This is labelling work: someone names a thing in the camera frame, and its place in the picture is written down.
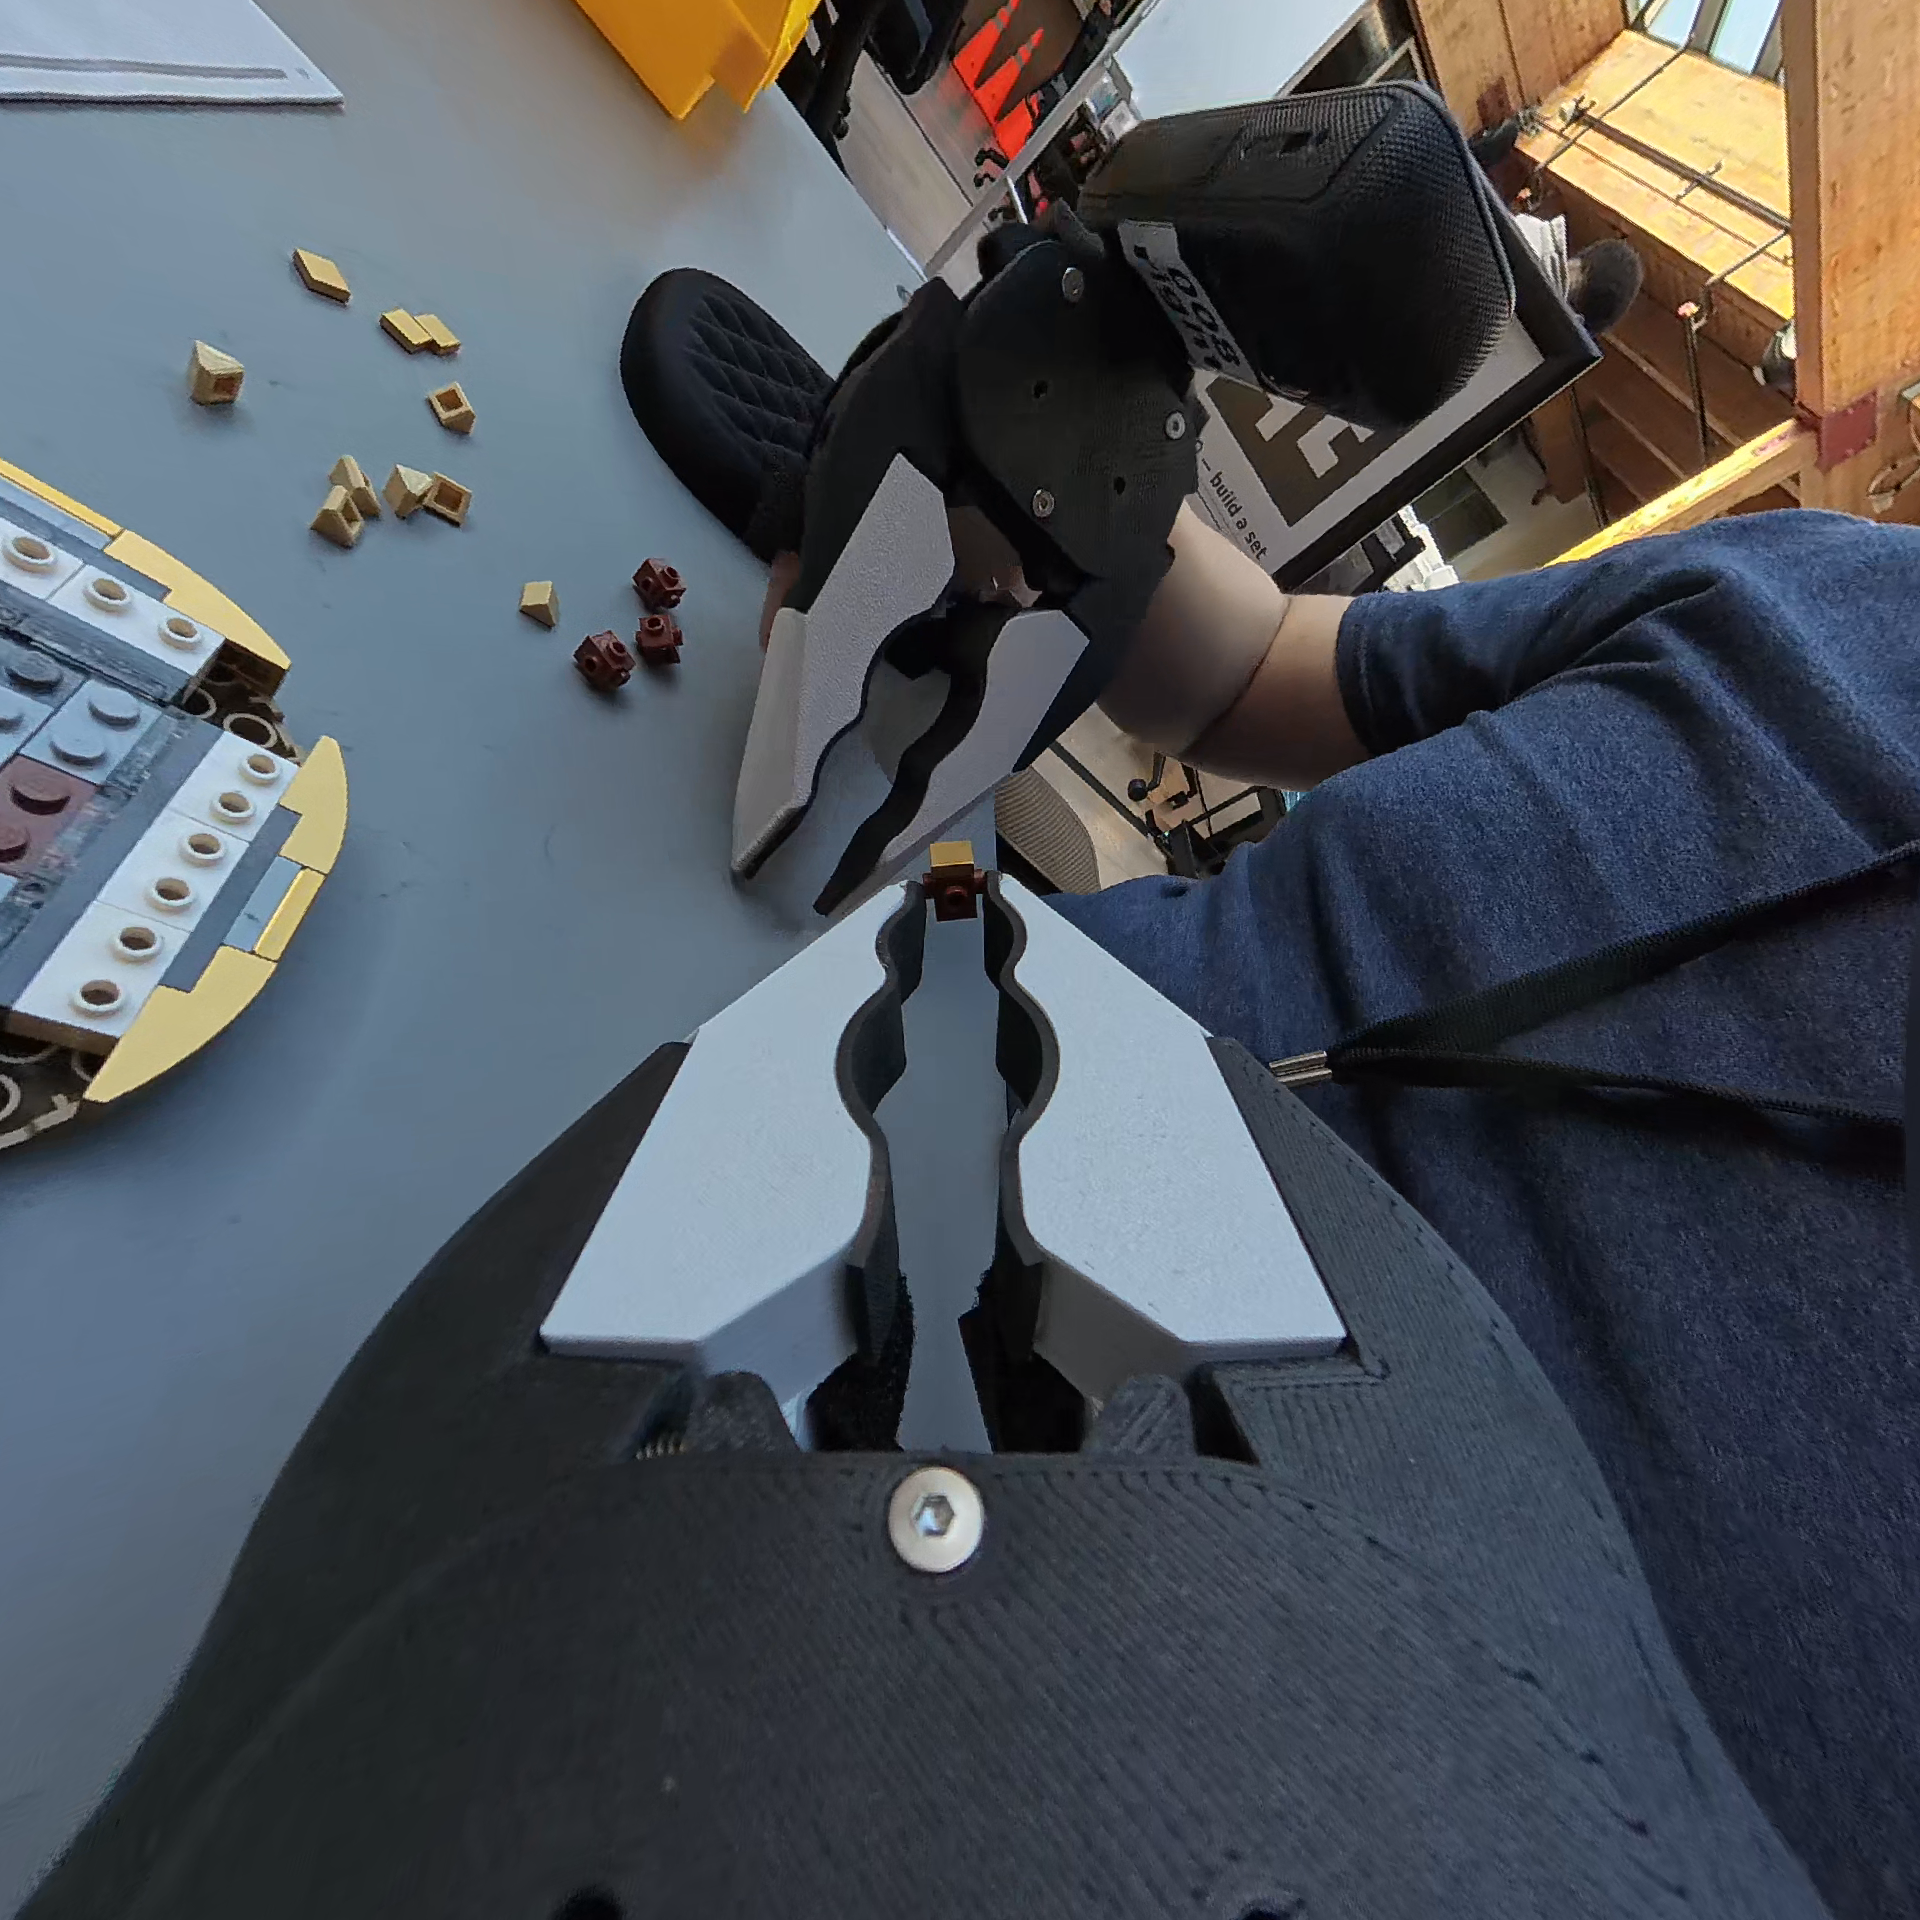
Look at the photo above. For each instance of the person's right forearm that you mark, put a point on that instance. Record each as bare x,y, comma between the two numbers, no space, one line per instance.
1230,662

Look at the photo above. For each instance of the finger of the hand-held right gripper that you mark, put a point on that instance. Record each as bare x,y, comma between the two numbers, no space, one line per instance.
1014,676
870,557

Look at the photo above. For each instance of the yellow plastic bin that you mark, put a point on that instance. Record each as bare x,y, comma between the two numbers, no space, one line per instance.
692,45

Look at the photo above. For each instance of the round gold lego base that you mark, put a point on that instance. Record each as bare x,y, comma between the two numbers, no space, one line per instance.
149,840

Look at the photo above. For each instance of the person's blue t-shirt torso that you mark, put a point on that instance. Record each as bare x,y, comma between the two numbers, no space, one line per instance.
1575,975

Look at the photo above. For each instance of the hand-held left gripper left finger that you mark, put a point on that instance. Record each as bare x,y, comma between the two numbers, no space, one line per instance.
722,1201

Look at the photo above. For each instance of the brown lego stud brick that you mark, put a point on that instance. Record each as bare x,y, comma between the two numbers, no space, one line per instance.
952,897
660,639
602,657
660,581

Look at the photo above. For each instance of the black white marker sign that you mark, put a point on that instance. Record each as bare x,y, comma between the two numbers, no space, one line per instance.
1319,450

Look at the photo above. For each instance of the orange traffic cone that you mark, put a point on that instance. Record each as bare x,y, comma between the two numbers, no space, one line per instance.
1027,90
984,45

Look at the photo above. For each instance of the black quilted wrist rest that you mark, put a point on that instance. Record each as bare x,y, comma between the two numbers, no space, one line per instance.
706,405

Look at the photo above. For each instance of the black office chair base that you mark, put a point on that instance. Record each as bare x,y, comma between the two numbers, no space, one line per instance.
1202,826

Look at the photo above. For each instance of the scatter of tan lego pieces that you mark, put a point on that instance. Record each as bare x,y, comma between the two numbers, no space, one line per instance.
322,273

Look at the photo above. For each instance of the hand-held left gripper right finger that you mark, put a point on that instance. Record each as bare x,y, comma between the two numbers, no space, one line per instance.
1184,1201

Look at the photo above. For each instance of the person's right hand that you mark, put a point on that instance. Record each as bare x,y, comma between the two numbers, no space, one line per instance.
771,618

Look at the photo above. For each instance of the lego instruction booklet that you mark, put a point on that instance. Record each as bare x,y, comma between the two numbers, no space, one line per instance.
149,31

